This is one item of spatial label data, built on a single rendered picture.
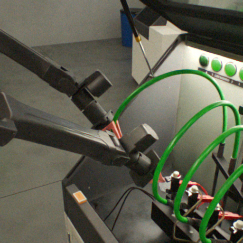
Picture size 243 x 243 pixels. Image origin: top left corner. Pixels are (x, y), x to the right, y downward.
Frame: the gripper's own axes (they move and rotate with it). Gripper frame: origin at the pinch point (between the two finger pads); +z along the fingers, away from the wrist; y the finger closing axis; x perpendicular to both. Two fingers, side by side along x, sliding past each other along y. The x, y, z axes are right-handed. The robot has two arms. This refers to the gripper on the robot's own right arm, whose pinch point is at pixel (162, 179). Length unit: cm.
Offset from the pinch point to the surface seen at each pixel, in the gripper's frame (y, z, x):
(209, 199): 5.8, 9.8, -9.1
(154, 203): -9.2, 8.5, 3.3
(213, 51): 41.3, -4.3, 21.1
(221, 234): 0.8, 16.4, -15.8
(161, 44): 63, 101, 250
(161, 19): 91, 102, 297
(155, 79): 20.6, -20.8, 9.2
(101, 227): -24.8, -3.0, 1.4
